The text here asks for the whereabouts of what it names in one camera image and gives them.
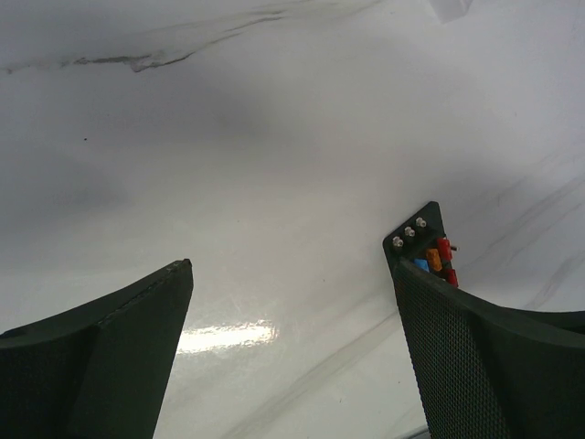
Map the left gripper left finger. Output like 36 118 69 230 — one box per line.
1 260 193 438

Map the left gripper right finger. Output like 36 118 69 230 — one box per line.
392 260 584 438

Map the red blade fuse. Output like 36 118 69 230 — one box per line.
436 237 453 262
443 268 459 287

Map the blue blade fuse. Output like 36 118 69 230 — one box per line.
413 258 431 273

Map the orange blade fuse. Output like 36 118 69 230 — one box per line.
425 248 442 273

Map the black fuse box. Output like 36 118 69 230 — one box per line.
382 201 459 283

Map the clear plastic fuse box cover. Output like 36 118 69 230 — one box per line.
429 0 473 24

